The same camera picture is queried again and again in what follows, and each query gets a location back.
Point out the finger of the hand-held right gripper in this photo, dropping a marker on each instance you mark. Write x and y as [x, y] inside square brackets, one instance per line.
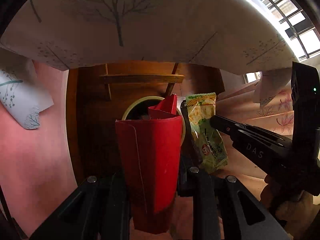
[250, 135]
[186, 122]

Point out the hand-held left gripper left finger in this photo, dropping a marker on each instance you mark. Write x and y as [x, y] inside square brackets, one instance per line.
[115, 205]

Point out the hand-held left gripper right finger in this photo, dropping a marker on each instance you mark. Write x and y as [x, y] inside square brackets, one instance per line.
[202, 205]

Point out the green snack packet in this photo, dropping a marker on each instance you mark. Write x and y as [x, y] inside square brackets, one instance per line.
[200, 115]

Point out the dark bin with cream rim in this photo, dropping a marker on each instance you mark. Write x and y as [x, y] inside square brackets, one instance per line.
[136, 110]

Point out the red paper carton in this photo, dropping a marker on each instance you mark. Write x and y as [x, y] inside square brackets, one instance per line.
[150, 160]

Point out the person's right hand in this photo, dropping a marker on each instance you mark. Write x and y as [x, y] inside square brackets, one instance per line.
[292, 210]

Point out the pink cloth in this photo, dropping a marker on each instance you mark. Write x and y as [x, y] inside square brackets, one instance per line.
[270, 110]

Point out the tree printed tablecloth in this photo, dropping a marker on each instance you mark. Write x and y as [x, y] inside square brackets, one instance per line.
[150, 30]

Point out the barred window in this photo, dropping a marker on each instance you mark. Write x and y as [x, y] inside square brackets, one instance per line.
[297, 20]

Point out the wooden table frame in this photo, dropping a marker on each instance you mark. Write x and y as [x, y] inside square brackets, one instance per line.
[95, 120]

